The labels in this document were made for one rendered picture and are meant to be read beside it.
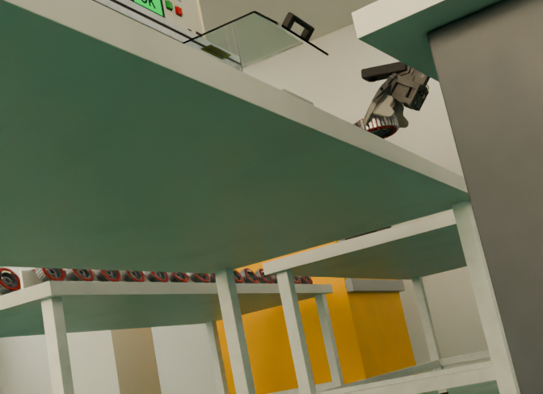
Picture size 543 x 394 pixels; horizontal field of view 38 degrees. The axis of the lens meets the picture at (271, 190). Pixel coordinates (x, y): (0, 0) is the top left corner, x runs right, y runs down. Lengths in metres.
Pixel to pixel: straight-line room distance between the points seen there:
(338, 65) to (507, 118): 6.44
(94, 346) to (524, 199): 4.76
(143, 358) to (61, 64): 4.84
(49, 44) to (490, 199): 0.57
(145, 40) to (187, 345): 7.08
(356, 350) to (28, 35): 4.38
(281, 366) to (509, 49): 4.44
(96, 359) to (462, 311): 3.04
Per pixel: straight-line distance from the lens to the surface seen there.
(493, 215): 1.03
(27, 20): 0.86
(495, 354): 2.44
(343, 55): 7.46
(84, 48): 0.93
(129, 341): 5.64
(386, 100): 1.85
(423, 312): 4.80
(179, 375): 8.06
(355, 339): 5.11
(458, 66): 1.08
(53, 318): 2.77
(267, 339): 5.39
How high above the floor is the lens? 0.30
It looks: 13 degrees up
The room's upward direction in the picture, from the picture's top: 11 degrees counter-clockwise
